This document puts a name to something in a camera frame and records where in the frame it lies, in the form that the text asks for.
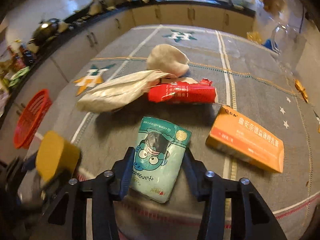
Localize red snack packet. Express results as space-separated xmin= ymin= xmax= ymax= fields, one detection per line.
xmin=147 ymin=78 xmax=218 ymax=105

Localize dark soy sauce bottle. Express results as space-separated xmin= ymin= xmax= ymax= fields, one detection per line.
xmin=21 ymin=44 xmax=36 ymax=67

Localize orange medicine box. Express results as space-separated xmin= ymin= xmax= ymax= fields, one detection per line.
xmin=205 ymin=105 xmax=285 ymax=174

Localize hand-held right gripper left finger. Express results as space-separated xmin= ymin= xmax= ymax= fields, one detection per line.
xmin=47 ymin=146 xmax=137 ymax=240

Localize red label sauce bottle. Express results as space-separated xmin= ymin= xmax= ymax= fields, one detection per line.
xmin=7 ymin=44 xmax=25 ymax=70

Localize white plastic bag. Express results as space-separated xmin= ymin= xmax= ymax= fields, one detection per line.
xmin=76 ymin=70 xmax=173 ymax=113

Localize blue plastic item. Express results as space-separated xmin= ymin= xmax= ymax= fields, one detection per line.
xmin=265 ymin=38 xmax=278 ymax=51

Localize steel wok with lid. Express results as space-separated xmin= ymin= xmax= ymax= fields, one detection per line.
xmin=32 ymin=18 xmax=61 ymax=41

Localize orange snack wrapper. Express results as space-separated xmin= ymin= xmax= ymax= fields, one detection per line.
xmin=294 ymin=78 xmax=310 ymax=103

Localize yellow plastic bag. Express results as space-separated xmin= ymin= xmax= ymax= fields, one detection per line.
xmin=247 ymin=31 xmax=263 ymax=45

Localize green tissue pack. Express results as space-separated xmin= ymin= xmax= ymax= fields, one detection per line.
xmin=129 ymin=116 xmax=193 ymax=204

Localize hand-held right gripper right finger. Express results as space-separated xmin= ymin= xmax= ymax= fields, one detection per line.
xmin=182 ymin=147 xmax=288 ymax=240

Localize red plastic mesh basket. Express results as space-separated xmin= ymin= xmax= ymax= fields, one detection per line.
xmin=13 ymin=88 xmax=53 ymax=150

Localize black power cable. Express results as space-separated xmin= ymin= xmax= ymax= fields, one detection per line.
xmin=301 ymin=4 xmax=307 ymax=33

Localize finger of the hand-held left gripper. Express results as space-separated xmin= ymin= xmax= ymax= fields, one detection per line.
xmin=15 ymin=170 xmax=74 ymax=212
xmin=5 ymin=152 xmax=38 ymax=179

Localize grey star-print tablecloth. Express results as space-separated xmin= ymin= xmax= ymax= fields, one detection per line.
xmin=15 ymin=24 xmax=320 ymax=240

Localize clear glass pitcher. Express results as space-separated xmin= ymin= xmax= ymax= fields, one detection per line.
xmin=272 ymin=23 xmax=301 ymax=56

